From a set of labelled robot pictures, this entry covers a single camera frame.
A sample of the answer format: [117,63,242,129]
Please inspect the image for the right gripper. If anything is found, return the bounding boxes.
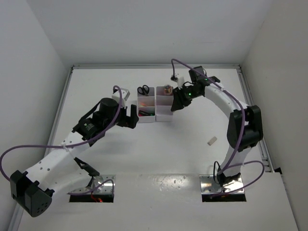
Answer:
[172,85,202,111]

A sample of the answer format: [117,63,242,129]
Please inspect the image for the pink black highlighter marker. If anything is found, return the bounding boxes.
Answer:
[138,110,154,116]

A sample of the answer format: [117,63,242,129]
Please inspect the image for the brown tape roll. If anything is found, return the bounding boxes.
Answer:
[163,84,173,96]

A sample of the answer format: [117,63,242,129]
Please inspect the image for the black handled scissors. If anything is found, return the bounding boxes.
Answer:
[137,85,150,96]

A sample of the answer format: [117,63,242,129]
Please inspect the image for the beige eraser block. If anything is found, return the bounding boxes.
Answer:
[207,136,217,146]

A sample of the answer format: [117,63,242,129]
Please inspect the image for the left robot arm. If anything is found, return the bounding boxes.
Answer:
[9,98,139,218]

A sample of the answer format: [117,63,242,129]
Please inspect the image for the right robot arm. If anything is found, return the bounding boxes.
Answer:
[171,66,263,186]

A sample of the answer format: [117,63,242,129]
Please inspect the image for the white left organizer box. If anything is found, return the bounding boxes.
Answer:
[137,85,155,123]

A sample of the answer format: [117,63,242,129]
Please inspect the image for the white organizer box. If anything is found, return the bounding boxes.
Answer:
[137,85,155,123]
[155,86,173,122]

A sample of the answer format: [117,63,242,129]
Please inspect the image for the white right organizer box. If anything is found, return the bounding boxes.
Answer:
[155,86,173,122]

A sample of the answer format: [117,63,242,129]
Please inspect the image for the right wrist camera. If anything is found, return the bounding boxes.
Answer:
[170,74,185,89]

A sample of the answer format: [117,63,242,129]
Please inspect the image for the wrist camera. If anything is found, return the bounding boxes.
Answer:
[170,74,185,89]
[112,88,130,108]

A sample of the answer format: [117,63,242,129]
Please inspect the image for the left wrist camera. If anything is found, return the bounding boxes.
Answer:
[112,88,130,108]

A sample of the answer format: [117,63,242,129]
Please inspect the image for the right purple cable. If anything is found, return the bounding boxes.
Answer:
[170,58,265,196]

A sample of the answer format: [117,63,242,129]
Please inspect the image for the purple cable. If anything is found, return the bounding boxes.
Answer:
[170,58,265,196]
[0,84,123,196]

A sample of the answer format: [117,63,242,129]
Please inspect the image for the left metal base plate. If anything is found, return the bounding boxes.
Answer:
[85,175,116,194]

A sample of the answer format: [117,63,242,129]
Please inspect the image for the metal base plate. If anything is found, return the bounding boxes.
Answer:
[199,175,244,195]
[85,175,116,194]

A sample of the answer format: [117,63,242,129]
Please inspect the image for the aluminium table frame rail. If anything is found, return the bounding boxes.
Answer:
[8,64,277,231]

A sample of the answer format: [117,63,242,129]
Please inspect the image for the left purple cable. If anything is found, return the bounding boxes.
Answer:
[0,84,123,196]

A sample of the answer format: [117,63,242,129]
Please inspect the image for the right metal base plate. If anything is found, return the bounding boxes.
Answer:
[199,175,244,195]

